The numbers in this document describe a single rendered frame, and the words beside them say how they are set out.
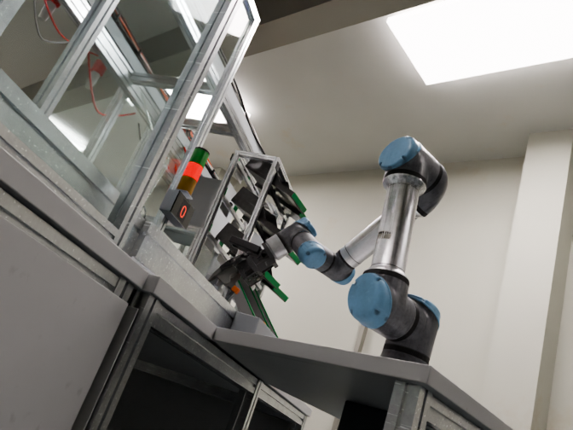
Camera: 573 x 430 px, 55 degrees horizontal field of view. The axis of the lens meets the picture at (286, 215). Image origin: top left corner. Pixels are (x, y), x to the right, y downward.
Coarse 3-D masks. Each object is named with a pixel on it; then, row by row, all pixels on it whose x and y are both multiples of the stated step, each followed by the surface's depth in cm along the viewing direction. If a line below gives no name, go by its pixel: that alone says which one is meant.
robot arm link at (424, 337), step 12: (420, 300) 136; (420, 312) 133; (432, 312) 135; (420, 324) 132; (432, 324) 135; (408, 336) 131; (420, 336) 132; (432, 336) 134; (420, 348) 132; (432, 348) 136
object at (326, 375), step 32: (256, 352) 110; (288, 352) 101; (320, 352) 96; (352, 352) 92; (288, 384) 141; (320, 384) 121; (352, 384) 106; (384, 384) 94; (448, 384) 87; (480, 416) 97
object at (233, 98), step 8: (232, 88) 269; (232, 96) 271; (232, 104) 273; (240, 112) 284; (240, 120) 286; (248, 128) 296; (248, 136) 298; (256, 144) 310; (256, 152) 312; (208, 176) 370
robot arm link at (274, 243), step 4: (272, 236) 171; (276, 236) 170; (268, 240) 171; (272, 240) 170; (276, 240) 169; (280, 240) 169; (268, 244) 169; (272, 244) 169; (276, 244) 169; (280, 244) 169; (272, 248) 168; (276, 248) 168; (280, 248) 169; (284, 248) 169; (272, 252) 169; (276, 252) 169; (280, 252) 169; (284, 252) 169; (276, 256) 169; (280, 256) 170; (284, 256) 171
